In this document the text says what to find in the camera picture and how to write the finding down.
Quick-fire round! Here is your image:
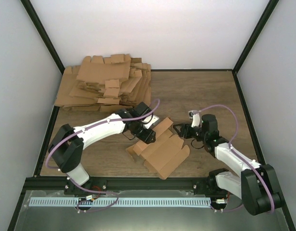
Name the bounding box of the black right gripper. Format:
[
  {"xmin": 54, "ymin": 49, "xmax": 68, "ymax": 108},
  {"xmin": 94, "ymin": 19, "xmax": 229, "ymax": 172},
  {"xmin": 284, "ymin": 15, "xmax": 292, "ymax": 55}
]
[{"xmin": 173, "ymin": 123, "xmax": 207, "ymax": 142}]

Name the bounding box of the brown cardboard box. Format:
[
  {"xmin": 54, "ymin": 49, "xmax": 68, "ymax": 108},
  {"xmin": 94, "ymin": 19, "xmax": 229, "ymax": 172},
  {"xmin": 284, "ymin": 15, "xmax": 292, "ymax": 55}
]
[{"xmin": 126, "ymin": 117, "xmax": 190, "ymax": 180}]

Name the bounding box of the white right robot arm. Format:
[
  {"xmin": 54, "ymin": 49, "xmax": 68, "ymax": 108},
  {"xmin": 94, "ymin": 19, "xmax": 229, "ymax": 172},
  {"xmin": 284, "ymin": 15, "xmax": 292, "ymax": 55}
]
[{"xmin": 173, "ymin": 112, "xmax": 284, "ymax": 216}]

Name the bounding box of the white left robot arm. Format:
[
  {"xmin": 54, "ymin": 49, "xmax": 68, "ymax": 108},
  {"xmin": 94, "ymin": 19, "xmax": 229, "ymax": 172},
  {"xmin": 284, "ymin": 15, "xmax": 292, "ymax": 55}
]
[{"xmin": 46, "ymin": 102, "xmax": 159, "ymax": 194}]

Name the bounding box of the stack of flat cardboard boxes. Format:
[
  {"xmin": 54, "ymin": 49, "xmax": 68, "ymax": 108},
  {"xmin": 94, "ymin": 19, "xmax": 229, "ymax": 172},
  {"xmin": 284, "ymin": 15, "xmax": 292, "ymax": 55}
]
[{"xmin": 55, "ymin": 54, "xmax": 151, "ymax": 112}]

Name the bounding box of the grey metal front plate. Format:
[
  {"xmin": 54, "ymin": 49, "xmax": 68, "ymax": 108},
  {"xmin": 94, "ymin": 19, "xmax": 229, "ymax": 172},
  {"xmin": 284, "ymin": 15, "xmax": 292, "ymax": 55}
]
[{"xmin": 8, "ymin": 191, "xmax": 289, "ymax": 231}]

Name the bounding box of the light blue slotted strip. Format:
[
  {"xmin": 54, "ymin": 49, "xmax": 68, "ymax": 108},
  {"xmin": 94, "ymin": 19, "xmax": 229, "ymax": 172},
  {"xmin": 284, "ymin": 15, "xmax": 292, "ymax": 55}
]
[{"xmin": 28, "ymin": 197, "xmax": 211, "ymax": 208}]

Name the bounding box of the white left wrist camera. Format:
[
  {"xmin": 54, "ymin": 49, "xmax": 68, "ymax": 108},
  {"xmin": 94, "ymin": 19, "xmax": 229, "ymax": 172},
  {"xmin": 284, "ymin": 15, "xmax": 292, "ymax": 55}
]
[{"xmin": 142, "ymin": 115, "xmax": 160, "ymax": 128}]

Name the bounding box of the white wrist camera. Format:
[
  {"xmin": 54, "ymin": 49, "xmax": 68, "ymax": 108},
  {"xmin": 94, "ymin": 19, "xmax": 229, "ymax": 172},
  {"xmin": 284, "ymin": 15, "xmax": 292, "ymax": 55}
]
[
  {"xmin": 188, "ymin": 110, "xmax": 201, "ymax": 128},
  {"xmin": 142, "ymin": 115, "xmax": 160, "ymax": 128}
]

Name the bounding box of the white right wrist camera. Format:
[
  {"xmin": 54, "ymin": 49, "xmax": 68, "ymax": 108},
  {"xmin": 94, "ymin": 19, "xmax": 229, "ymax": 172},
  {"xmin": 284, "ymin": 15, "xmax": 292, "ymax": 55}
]
[{"xmin": 188, "ymin": 110, "xmax": 201, "ymax": 128}]

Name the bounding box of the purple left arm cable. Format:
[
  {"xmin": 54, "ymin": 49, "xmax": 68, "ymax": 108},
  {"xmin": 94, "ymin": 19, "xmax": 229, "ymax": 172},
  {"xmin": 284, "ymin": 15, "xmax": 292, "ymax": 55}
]
[{"xmin": 46, "ymin": 98, "xmax": 161, "ymax": 213}]

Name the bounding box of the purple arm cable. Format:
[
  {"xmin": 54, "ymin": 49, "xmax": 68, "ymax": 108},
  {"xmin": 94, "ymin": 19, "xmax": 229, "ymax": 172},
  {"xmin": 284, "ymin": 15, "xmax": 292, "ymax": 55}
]
[
  {"xmin": 46, "ymin": 98, "xmax": 161, "ymax": 213},
  {"xmin": 198, "ymin": 104, "xmax": 276, "ymax": 214}
]

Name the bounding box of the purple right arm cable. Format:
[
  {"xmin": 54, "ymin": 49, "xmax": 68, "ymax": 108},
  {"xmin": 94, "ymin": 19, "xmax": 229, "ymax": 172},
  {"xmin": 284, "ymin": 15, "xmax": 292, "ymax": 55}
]
[{"xmin": 198, "ymin": 104, "xmax": 276, "ymax": 214}]

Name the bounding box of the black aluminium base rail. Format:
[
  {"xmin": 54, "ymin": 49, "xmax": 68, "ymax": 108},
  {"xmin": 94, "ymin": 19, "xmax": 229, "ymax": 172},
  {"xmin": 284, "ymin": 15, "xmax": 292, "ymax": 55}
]
[{"xmin": 23, "ymin": 176, "xmax": 227, "ymax": 197}]

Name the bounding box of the black right frame post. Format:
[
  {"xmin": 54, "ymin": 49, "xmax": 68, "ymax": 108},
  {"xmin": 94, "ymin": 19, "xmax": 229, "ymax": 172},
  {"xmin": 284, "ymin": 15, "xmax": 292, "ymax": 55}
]
[{"xmin": 233, "ymin": 0, "xmax": 279, "ymax": 75}]

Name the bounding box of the black frame post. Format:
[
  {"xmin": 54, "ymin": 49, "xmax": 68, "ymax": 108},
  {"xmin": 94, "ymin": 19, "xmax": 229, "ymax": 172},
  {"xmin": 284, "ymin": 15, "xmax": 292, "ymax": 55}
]
[
  {"xmin": 20, "ymin": 0, "xmax": 65, "ymax": 74},
  {"xmin": 233, "ymin": 0, "xmax": 279, "ymax": 75}
]

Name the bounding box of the black left frame post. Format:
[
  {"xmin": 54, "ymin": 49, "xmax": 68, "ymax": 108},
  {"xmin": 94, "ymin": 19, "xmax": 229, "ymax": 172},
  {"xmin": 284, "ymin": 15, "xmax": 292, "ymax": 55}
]
[{"xmin": 20, "ymin": 0, "xmax": 65, "ymax": 74}]

